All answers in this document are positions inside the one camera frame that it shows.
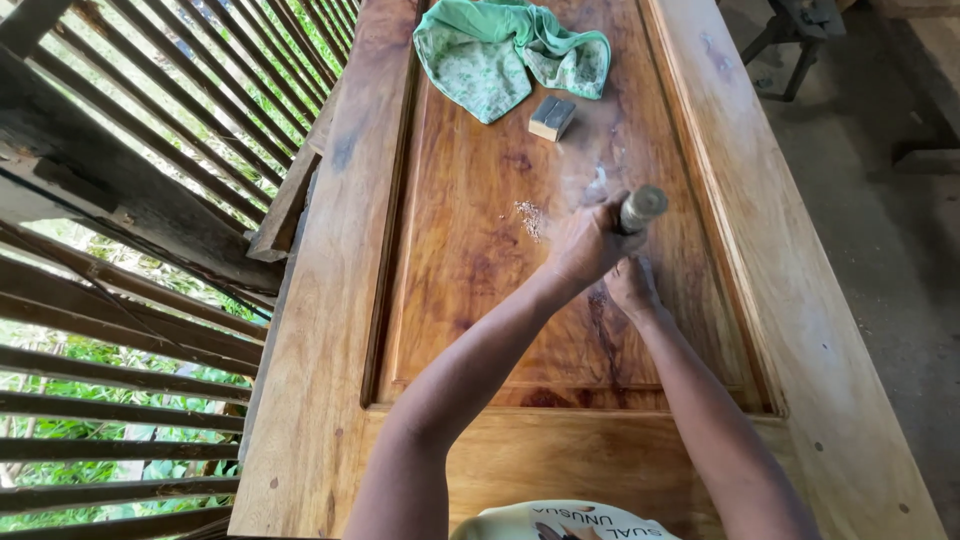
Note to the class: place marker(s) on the person's right hand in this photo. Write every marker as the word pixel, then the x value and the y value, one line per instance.
pixel 631 289

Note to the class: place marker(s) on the person's left hand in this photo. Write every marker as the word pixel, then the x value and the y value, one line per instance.
pixel 586 244

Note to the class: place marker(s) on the person's left fingers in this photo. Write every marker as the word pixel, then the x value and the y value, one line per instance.
pixel 626 221

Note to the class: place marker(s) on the pile of wood shavings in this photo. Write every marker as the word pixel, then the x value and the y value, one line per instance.
pixel 530 217

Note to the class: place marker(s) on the wooden door panel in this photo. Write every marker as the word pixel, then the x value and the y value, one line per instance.
pixel 570 300

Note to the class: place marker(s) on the small wooden sanding block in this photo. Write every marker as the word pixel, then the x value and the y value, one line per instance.
pixel 552 118

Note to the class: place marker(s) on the green floral cloth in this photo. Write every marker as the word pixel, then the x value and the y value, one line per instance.
pixel 504 56

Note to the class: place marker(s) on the dark metal stand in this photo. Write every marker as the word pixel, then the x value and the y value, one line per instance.
pixel 787 41

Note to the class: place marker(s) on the person's white printed shirt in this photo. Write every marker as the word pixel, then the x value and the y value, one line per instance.
pixel 564 522

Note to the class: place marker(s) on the loose wooden plank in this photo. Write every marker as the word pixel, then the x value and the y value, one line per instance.
pixel 289 202

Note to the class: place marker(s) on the wooden slat fence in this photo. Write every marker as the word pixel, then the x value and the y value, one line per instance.
pixel 142 270

